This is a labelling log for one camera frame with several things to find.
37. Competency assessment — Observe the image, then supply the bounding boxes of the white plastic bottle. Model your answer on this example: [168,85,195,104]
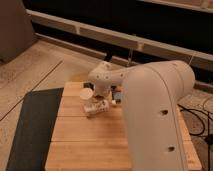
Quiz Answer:
[84,100,109,116]

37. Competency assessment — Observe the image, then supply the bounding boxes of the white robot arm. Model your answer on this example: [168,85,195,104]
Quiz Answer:
[88,60,195,171]

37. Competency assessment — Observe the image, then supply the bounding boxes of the blue sponge block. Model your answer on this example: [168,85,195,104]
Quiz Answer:
[113,92,121,103]

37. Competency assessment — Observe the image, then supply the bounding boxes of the white paper cup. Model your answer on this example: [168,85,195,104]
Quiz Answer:
[79,88,93,104]

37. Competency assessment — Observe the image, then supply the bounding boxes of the dark grey floor mat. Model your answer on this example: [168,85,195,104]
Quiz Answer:
[6,88,63,171]

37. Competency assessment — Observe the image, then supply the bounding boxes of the brown upholstered furniture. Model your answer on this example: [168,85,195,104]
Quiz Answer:
[0,0,36,63]

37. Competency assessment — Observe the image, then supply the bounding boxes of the white window rail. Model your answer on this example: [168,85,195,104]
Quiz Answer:
[27,9,213,72]

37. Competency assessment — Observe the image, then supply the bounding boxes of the black floor cables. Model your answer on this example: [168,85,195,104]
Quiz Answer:
[177,95,213,148]

